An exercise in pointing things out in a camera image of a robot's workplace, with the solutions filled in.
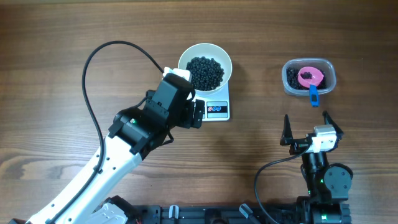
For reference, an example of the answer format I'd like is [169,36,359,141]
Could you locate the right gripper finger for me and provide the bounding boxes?
[322,111,344,140]
[280,114,294,146]

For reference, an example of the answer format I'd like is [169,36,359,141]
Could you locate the pink scoop blue handle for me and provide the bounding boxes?
[297,67,324,108]

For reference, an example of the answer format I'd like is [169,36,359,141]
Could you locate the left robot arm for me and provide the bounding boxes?
[27,73,204,223]

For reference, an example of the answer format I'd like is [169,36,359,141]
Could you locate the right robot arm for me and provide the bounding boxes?
[280,111,353,224]

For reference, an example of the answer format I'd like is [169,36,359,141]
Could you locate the white digital kitchen scale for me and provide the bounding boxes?
[195,83,230,122]

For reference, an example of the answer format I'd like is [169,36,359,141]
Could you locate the white bowl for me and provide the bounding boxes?
[178,43,233,95]

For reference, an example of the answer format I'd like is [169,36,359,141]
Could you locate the black beans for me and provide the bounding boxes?
[186,57,308,91]

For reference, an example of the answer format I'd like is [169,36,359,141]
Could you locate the clear plastic container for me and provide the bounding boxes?
[282,58,336,96]

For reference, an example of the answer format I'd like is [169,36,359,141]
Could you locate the right black cable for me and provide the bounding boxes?
[253,141,313,224]

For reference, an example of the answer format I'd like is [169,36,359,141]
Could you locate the black cable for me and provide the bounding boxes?
[45,40,165,224]
[253,141,313,224]

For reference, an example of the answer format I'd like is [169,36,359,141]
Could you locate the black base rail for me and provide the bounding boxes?
[133,203,352,224]

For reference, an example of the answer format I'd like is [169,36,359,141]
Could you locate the left black cable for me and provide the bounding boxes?
[45,40,165,224]

